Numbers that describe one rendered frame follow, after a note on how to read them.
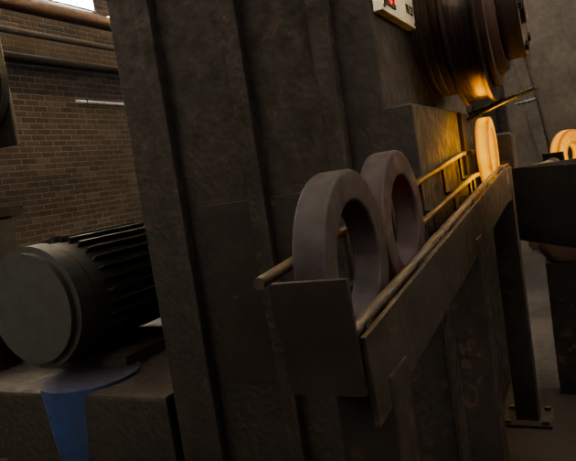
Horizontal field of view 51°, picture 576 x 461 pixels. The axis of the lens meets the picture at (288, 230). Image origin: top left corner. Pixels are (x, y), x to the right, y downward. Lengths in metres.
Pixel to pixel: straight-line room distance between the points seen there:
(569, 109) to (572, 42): 0.41
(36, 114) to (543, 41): 6.31
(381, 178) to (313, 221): 0.19
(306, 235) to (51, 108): 8.36
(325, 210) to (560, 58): 3.89
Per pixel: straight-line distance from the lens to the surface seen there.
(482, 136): 1.59
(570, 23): 4.39
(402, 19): 1.40
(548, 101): 4.39
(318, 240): 0.53
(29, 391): 2.04
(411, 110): 1.22
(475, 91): 1.60
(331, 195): 0.56
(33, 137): 8.53
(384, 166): 0.73
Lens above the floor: 0.77
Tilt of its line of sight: 5 degrees down
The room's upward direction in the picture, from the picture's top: 9 degrees counter-clockwise
